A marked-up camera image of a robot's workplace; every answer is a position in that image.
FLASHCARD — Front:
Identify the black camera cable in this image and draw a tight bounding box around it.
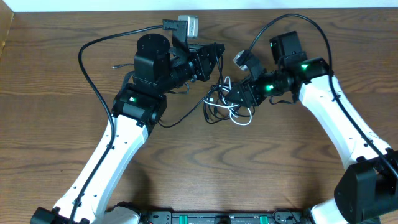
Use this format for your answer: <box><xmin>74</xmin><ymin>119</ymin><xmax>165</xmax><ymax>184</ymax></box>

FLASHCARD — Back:
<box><xmin>247</xmin><ymin>12</ymin><xmax>398</xmax><ymax>178</ymax></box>
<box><xmin>68</xmin><ymin>18</ymin><xmax>180</xmax><ymax>223</ymax></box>

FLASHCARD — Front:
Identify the black right camera cable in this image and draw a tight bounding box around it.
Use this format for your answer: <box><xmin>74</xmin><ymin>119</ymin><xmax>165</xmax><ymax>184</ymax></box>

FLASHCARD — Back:
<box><xmin>247</xmin><ymin>12</ymin><xmax>398</xmax><ymax>178</ymax></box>

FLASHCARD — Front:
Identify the black left camera cable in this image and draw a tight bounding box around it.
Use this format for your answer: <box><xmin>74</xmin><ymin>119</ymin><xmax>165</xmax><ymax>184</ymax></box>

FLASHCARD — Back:
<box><xmin>68</xmin><ymin>18</ymin><xmax>180</xmax><ymax>223</ymax></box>

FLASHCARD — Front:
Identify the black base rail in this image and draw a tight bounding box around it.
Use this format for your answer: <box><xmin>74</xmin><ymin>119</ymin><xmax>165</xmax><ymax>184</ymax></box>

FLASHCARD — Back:
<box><xmin>139</xmin><ymin>209</ymin><xmax>312</xmax><ymax>224</ymax></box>

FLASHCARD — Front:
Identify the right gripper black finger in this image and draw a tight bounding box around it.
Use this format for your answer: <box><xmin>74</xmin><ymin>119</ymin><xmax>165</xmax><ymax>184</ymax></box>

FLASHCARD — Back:
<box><xmin>225</xmin><ymin>93</ymin><xmax>241</xmax><ymax>105</ymax></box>
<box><xmin>229</xmin><ymin>82</ymin><xmax>248</xmax><ymax>95</ymax></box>

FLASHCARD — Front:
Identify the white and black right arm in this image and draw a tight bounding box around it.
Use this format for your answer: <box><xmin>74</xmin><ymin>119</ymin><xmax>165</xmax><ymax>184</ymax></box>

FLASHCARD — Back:
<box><xmin>226</xmin><ymin>32</ymin><xmax>397</xmax><ymax>223</ymax></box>

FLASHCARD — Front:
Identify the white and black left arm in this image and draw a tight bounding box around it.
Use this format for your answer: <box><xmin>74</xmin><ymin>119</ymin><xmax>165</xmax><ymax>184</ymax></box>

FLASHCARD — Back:
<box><xmin>30</xmin><ymin>34</ymin><xmax>225</xmax><ymax>224</ymax></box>

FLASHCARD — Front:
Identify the white cable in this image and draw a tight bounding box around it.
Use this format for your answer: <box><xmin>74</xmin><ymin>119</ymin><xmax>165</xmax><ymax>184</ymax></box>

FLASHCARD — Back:
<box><xmin>203</xmin><ymin>76</ymin><xmax>253</xmax><ymax>126</ymax></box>

